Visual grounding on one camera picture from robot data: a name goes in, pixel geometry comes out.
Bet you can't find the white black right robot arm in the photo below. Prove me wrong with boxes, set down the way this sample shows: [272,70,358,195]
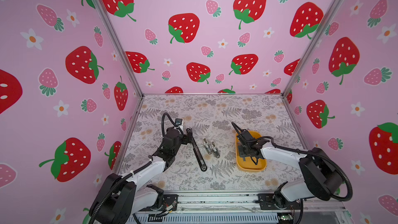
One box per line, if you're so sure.
[232,122,353,208]

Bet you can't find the black long stapler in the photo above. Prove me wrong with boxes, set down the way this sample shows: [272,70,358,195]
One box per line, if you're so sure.
[189,139,207,172]

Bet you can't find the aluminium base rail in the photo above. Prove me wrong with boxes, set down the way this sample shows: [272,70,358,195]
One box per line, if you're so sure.
[90,189,352,224]

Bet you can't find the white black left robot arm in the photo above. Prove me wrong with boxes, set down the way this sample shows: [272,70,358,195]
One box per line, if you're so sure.
[87,113,192,224]

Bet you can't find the yellow plastic tray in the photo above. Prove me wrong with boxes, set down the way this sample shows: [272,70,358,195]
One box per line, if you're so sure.
[236,129,268,172]

